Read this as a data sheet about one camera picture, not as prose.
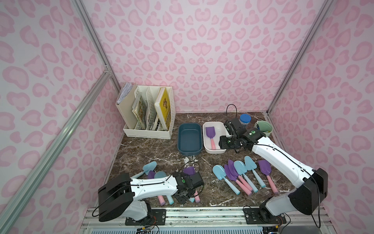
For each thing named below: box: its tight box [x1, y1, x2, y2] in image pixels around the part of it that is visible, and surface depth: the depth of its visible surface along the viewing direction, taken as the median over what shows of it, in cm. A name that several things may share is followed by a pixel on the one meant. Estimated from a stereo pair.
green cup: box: [255, 119, 274, 137], surface depth 97 cm
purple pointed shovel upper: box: [227, 159, 254, 192], surface depth 90 cm
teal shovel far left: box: [129, 161, 158, 179], surface depth 90 cm
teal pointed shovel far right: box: [244, 155, 267, 188], surface depth 92 cm
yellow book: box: [154, 87, 171, 131], surface depth 97 cm
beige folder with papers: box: [115, 82, 138, 130], surface depth 92 cm
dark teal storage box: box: [177, 122, 204, 156], surface depth 105 cm
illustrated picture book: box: [131, 92, 147, 130], surface depth 100 cm
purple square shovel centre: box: [183, 166, 197, 176], surface depth 92 cm
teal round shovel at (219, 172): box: [212, 164, 241, 196], surface depth 90 cm
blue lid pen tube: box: [239, 113, 252, 124], surface depth 92 cm
